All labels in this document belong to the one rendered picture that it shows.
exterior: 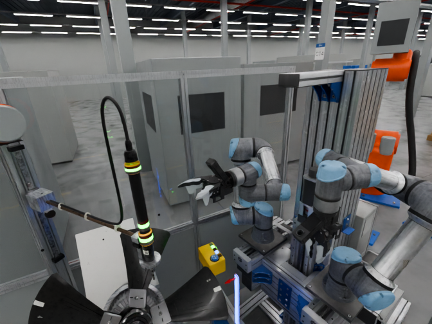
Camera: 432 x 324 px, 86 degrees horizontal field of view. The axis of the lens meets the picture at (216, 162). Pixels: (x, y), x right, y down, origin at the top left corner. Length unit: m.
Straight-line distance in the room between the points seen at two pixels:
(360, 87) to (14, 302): 2.08
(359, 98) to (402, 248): 0.60
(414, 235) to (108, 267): 1.26
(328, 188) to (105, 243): 1.01
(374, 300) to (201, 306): 0.65
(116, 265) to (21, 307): 0.78
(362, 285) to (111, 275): 1.07
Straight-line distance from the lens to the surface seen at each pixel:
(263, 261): 1.60
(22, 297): 1.89
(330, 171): 0.74
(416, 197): 1.14
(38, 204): 1.25
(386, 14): 4.29
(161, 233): 1.02
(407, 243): 1.14
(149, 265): 0.87
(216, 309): 1.10
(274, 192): 1.02
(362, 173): 0.81
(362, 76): 1.16
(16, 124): 1.29
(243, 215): 1.43
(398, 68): 4.33
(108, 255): 1.28
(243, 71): 1.64
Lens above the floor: 2.06
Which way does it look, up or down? 22 degrees down
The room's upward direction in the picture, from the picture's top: 2 degrees counter-clockwise
